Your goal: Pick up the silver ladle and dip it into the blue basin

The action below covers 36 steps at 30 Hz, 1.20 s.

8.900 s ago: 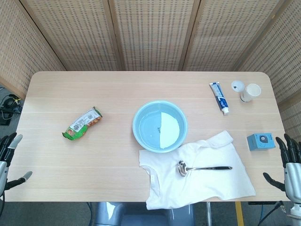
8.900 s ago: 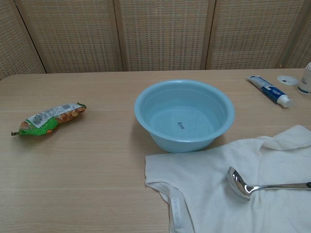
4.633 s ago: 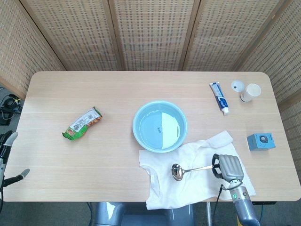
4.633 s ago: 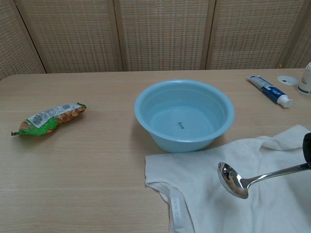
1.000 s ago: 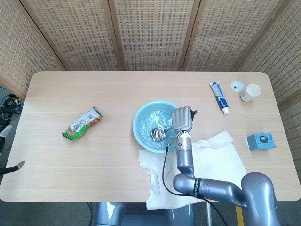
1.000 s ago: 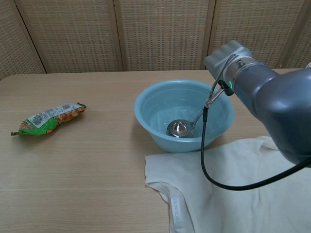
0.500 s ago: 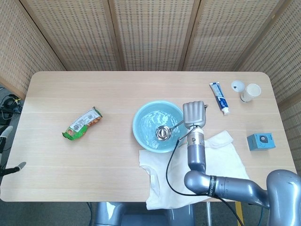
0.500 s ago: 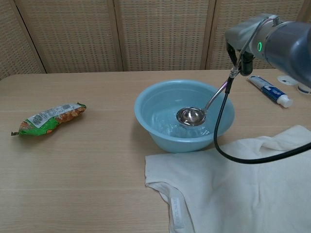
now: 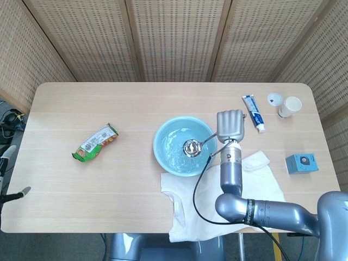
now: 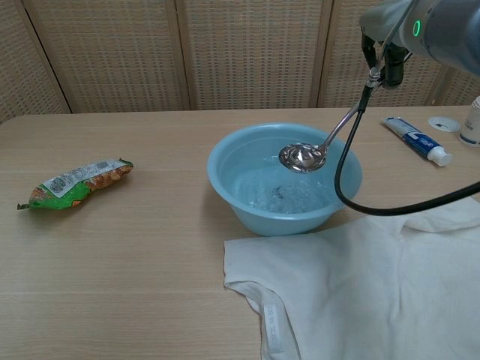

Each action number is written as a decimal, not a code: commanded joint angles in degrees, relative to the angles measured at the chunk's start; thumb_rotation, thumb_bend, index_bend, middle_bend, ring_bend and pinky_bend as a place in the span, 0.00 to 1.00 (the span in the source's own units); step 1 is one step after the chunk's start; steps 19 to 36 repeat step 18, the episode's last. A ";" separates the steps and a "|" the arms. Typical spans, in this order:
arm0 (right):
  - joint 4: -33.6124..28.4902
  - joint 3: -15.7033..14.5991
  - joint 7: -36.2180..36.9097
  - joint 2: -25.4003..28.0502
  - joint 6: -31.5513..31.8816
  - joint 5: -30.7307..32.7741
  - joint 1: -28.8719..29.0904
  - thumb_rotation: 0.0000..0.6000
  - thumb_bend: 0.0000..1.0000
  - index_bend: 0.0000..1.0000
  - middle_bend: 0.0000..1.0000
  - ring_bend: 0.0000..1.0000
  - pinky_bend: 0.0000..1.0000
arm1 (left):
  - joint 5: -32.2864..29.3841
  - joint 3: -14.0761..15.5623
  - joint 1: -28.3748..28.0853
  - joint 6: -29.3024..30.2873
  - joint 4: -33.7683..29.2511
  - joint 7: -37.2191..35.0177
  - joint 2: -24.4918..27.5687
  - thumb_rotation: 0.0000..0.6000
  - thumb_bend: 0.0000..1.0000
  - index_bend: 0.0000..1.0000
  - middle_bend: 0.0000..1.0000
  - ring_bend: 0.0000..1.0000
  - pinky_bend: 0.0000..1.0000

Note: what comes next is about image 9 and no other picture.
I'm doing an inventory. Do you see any light blue bowl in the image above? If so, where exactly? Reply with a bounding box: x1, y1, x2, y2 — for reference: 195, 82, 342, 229
153, 116, 218, 177

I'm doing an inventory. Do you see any blue white toothpaste tube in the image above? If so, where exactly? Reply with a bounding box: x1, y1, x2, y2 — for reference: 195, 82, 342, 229
242, 94, 266, 133

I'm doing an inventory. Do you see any metal ladle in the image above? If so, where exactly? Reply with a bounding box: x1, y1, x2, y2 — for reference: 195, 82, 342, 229
182, 132, 219, 158

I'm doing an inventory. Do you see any black floor equipment with cables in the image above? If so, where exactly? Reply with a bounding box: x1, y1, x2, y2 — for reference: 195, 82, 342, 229
0, 100, 27, 145

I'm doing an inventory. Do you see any white plastic lid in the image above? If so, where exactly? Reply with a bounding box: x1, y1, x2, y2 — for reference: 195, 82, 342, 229
267, 92, 283, 107

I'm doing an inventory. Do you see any thin black floor cable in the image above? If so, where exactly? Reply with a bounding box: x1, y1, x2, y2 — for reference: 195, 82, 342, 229
100, 233, 109, 261

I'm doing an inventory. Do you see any green snack packet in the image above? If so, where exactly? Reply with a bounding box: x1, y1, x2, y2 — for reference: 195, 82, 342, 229
71, 122, 120, 163

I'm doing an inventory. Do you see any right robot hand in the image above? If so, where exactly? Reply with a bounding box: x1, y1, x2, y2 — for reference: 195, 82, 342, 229
216, 109, 246, 144

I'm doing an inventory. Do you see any white paper cup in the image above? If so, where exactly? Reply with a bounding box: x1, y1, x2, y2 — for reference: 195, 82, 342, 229
277, 96, 303, 119

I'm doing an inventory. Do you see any small blue box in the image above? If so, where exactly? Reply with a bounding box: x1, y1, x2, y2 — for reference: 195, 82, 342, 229
285, 153, 319, 175

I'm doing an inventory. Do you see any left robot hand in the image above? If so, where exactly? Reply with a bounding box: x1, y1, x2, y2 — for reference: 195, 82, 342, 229
0, 145, 32, 204

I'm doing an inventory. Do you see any wooden folding screen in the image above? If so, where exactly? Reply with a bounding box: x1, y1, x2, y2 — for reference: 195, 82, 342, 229
0, 0, 348, 164

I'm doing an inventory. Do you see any white cloth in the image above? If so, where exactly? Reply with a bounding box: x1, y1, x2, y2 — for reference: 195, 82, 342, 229
160, 150, 286, 243

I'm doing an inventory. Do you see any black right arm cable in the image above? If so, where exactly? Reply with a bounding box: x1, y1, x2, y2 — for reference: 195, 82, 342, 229
192, 153, 291, 261

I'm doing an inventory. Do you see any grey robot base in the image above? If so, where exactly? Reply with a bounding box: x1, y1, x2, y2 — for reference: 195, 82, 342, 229
108, 233, 226, 261

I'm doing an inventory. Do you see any grey metal table leg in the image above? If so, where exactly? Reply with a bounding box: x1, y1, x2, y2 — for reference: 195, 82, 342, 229
237, 233, 246, 261

